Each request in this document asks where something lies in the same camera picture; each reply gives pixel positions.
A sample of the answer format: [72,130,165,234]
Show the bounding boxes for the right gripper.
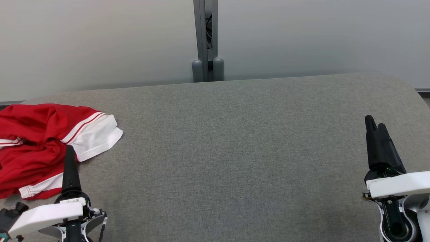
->
[362,115,430,199]

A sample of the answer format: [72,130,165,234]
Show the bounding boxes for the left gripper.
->
[8,145,91,238]

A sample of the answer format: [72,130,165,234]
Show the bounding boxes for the red shorts with white stripes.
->
[0,139,80,201]

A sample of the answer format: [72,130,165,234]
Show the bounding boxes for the red shirt with white sleeves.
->
[0,104,124,162]

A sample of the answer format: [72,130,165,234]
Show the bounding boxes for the grey rounded post cap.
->
[213,57,224,82]
[192,59,204,83]

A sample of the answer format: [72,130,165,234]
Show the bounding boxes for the grey metal partition post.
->
[193,0,218,82]

